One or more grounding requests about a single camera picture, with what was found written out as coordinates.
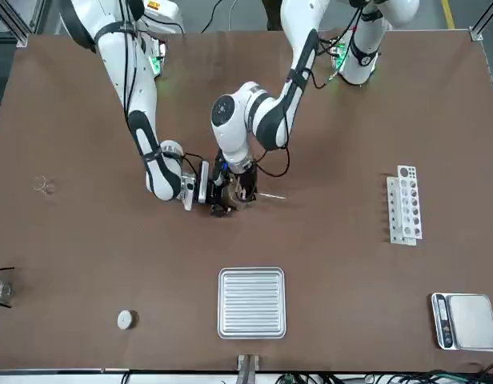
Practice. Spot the small white round cap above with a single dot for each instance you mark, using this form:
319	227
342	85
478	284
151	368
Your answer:
125	320

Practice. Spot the clear glass test tube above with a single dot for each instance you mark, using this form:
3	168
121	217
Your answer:
272	195

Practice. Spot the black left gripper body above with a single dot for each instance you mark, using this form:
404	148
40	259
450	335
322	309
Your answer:
250	180

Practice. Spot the grey digital scale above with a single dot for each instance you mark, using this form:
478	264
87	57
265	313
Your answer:
470	320

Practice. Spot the clear glass beaker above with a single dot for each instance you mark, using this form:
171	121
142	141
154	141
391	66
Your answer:
236	202

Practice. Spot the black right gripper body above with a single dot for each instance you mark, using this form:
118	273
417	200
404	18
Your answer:
218	176

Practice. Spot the ribbed metal tray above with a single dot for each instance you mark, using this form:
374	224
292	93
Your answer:
250	304

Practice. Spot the person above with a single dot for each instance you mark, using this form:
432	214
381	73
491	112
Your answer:
272	14

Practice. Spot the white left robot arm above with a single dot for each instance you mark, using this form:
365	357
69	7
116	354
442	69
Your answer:
230	132

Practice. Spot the aluminium corner frame post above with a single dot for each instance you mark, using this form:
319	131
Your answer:
475	34
22	39

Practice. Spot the white control box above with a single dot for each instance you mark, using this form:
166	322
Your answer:
166	12

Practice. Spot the small clear glass cup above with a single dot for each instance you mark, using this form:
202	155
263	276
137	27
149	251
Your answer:
44	186

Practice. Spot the white test tube rack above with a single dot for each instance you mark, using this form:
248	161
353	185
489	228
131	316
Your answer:
392	208

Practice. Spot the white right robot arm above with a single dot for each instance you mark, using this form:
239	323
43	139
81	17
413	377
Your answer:
138	88

